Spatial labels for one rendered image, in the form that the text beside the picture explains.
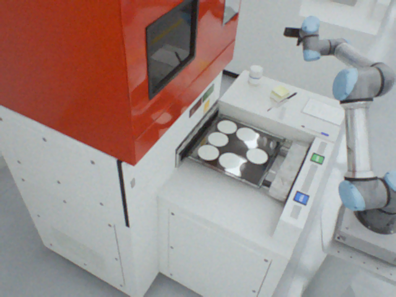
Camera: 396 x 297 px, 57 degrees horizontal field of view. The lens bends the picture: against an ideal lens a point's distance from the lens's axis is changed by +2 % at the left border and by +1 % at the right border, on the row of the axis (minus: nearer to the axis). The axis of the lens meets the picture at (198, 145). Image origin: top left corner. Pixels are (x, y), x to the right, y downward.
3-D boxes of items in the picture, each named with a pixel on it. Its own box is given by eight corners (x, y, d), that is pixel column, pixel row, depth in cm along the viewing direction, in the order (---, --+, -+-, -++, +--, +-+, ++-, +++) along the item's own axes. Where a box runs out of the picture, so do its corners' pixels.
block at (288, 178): (275, 178, 167) (276, 174, 164) (277, 173, 169) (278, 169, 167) (291, 185, 164) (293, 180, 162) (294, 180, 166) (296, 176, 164)
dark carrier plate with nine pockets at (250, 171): (190, 156, 171) (190, 155, 171) (221, 116, 193) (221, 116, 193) (257, 185, 161) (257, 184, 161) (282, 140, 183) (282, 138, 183)
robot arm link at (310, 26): (302, 34, 165) (302, 15, 164) (300, 40, 175) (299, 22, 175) (321, 32, 163) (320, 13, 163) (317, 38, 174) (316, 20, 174)
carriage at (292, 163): (267, 195, 163) (268, 191, 161) (291, 146, 187) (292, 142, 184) (284, 202, 160) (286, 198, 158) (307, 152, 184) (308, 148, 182)
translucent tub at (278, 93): (268, 99, 195) (271, 88, 191) (278, 94, 199) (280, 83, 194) (278, 106, 191) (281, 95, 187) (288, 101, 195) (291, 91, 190)
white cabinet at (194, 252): (158, 278, 220) (156, 196, 163) (225, 174, 283) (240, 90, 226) (257, 335, 201) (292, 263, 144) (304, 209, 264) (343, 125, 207)
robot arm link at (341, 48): (416, 72, 133) (346, 31, 173) (388, 73, 131) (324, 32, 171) (404, 101, 140) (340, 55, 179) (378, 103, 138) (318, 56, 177)
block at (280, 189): (269, 190, 161) (270, 185, 159) (271, 184, 164) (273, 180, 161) (286, 197, 159) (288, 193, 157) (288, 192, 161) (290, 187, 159)
